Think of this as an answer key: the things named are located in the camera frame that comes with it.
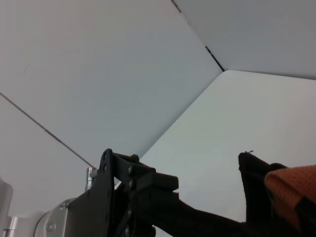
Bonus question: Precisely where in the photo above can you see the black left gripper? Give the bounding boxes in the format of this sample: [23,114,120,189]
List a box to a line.
[68,148,179,237]

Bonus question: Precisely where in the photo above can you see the black food bag orange handles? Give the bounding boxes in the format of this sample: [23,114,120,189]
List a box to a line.
[133,150,316,237]

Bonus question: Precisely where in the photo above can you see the left gripper cable silver plug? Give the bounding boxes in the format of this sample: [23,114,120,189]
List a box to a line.
[85,166,99,193]

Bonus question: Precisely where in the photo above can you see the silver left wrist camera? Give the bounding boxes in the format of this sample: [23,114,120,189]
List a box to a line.
[0,175,27,237]

